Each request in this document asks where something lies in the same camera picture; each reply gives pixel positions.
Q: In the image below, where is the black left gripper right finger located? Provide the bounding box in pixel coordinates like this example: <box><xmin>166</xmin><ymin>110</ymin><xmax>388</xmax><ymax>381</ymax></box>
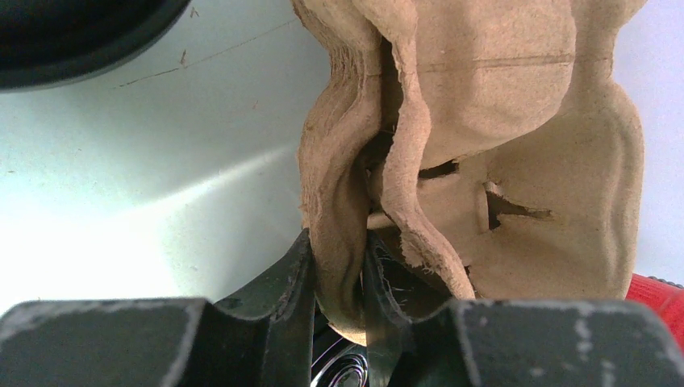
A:
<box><xmin>362</xmin><ymin>231</ymin><xmax>455</xmax><ymax>386</ymax></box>

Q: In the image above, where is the brown pulp cup carrier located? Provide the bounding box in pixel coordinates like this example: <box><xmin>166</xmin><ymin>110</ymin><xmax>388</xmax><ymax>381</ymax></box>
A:
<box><xmin>293</xmin><ymin>1</ymin><xmax>644</xmax><ymax>345</ymax></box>

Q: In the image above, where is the black coffee cup lid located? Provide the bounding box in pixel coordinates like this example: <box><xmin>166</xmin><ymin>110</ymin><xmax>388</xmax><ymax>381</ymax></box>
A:
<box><xmin>310</xmin><ymin>310</ymin><xmax>369</xmax><ymax>387</ymax></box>

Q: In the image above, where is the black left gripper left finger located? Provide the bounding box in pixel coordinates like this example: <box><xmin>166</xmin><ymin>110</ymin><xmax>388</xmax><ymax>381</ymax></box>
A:
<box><xmin>215</xmin><ymin>229</ymin><xmax>315</xmax><ymax>386</ymax></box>

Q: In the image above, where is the red straw holder cup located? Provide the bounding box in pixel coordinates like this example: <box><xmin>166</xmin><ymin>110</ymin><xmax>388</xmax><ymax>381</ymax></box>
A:
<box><xmin>626</xmin><ymin>273</ymin><xmax>683</xmax><ymax>349</ymax></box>

